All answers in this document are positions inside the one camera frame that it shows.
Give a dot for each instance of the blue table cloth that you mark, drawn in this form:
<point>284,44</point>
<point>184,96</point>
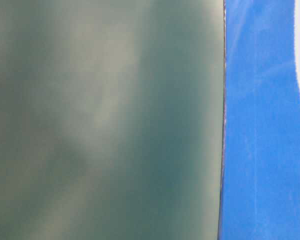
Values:
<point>260,191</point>

